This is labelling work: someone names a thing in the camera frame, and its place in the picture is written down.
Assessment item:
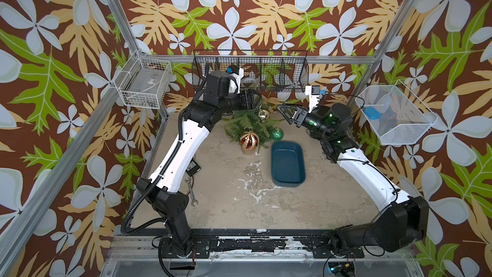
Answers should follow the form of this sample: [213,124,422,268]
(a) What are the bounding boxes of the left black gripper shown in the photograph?
[214,89,260,117]

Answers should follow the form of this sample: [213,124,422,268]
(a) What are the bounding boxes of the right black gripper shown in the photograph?
[281,105,336,142]

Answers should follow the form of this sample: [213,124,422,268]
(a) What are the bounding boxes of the gold ball ornament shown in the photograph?
[258,109,270,123]

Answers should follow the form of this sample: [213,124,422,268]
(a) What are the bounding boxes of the small green christmas tree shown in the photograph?
[224,105,281,155]

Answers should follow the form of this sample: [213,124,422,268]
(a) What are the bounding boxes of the green glitter ball ornament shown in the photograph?
[270,127,284,141]

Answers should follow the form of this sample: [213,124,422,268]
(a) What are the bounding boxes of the red gold striped ornament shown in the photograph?
[240,131,260,151]

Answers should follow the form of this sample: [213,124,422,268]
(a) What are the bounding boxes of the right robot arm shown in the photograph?
[278,86,429,255]

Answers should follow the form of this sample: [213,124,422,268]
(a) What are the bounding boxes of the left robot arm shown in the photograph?
[120,65,261,256]

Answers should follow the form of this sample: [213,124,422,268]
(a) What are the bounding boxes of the white round item in basket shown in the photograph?
[241,77,258,88]

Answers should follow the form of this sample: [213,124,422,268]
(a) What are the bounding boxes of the teal plastic tray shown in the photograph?
[271,141,306,188]

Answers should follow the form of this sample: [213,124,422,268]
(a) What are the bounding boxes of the blue object in basket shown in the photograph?
[363,107,383,120]

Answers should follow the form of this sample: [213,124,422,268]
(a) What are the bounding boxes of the small black box device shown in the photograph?
[186,159,201,177]

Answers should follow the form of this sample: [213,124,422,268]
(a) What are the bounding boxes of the white mesh basket right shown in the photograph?
[356,81,438,146]

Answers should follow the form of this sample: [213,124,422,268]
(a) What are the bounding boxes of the silver wrench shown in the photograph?
[186,178,199,207]

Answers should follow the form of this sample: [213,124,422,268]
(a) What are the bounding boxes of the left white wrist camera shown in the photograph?
[226,65,244,94]

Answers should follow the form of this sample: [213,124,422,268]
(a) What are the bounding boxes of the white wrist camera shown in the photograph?
[304,85,326,113]
[226,65,244,94]

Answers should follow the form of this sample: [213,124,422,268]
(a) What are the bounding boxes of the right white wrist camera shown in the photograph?
[304,85,326,113]

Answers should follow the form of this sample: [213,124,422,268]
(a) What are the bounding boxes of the black wire basket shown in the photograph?
[192,49,310,92]

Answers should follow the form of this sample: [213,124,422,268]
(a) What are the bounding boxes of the white wire basket left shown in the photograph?
[114,51,172,110]

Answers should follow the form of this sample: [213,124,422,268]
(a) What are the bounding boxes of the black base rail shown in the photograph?
[157,228,366,259]

